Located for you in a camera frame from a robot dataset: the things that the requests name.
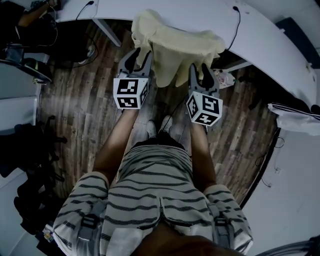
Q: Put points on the small colourful toy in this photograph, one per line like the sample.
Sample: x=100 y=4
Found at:
x=37 y=81

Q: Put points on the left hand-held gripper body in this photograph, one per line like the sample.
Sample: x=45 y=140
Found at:
x=127 y=87

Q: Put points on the person's left white shoe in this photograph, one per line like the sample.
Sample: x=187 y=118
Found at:
x=151 y=128

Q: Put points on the white garment with dark stripes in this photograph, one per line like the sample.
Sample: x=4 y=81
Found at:
x=297 y=117

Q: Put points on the white plastic bag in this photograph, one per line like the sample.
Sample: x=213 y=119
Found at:
x=225 y=78

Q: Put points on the black office chair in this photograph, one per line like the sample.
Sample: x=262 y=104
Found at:
x=27 y=155
x=25 y=70

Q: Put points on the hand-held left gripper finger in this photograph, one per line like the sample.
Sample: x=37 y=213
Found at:
x=125 y=63
x=147 y=66

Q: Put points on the person's right white shoe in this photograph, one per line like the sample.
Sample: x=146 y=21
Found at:
x=167 y=123

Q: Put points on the colourful snack packet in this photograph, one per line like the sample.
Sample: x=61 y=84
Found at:
x=48 y=236

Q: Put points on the person's white shoe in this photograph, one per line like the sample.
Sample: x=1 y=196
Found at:
x=167 y=123
x=151 y=128

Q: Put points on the pale yellow clothes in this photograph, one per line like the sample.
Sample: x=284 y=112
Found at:
x=175 y=50

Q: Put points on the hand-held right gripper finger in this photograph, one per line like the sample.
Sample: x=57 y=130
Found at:
x=193 y=77
x=210 y=78

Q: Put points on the white curved desk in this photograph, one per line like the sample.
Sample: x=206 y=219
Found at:
x=187 y=17

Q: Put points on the dark desk divider panel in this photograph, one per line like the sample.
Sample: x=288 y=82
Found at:
x=297 y=40

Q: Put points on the person's left forearm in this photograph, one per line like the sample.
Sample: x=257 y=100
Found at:
x=115 y=147

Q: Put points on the person's right forearm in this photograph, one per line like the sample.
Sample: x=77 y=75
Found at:
x=202 y=155

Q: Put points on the person's striped shirt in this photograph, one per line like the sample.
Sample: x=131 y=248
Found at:
x=152 y=190

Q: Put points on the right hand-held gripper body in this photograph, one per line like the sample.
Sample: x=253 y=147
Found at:
x=210 y=106

